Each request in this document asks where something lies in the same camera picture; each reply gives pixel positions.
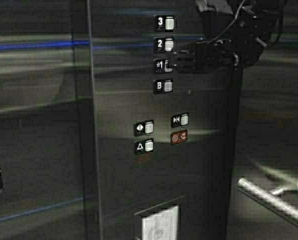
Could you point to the floor 2 button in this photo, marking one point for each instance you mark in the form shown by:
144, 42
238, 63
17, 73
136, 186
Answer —
163, 44

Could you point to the door open button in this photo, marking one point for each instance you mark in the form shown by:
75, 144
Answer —
143, 128

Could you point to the alarm bell button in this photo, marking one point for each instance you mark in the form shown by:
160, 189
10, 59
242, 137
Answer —
144, 146

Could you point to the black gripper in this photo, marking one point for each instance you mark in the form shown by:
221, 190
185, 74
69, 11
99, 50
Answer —
206, 57

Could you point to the floor 1 button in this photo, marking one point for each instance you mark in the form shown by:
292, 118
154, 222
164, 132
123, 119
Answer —
162, 66

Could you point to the paper certificate in frame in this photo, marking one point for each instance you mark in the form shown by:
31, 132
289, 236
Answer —
162, 225

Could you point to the door close button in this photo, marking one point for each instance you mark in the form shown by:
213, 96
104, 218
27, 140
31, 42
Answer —
179, 120

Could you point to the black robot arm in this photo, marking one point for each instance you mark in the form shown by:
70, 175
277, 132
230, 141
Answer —
237, 32

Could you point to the basement B button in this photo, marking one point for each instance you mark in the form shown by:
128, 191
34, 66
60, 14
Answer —
162, 86

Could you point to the red no smoking sign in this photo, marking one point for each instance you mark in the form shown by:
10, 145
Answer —
179, 137

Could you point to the floor 3 button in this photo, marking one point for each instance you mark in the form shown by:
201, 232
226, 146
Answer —
164, 23

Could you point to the right elevator handrail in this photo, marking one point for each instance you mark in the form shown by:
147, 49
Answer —
268, 200

